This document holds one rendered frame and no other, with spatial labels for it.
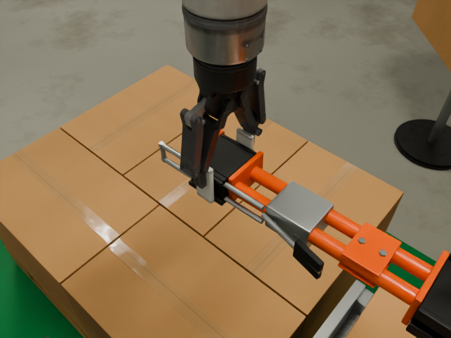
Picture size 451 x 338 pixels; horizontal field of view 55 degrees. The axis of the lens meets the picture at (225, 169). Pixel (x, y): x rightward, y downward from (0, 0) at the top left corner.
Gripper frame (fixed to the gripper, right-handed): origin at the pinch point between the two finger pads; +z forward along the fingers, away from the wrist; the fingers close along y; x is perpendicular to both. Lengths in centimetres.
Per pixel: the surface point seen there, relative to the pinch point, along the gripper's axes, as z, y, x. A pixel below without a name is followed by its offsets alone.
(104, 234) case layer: 68, 1, 53
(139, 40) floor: 124, 142, 211
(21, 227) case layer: 68, -15, 75
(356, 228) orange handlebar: -1.2, 2.4, -20.4
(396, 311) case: 27.9, 13.4, -29.4
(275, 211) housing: -1.5, -2.5, -11.0
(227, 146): -2.1, 2.2, 1.5
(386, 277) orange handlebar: -1.4, -1.6, -26.6
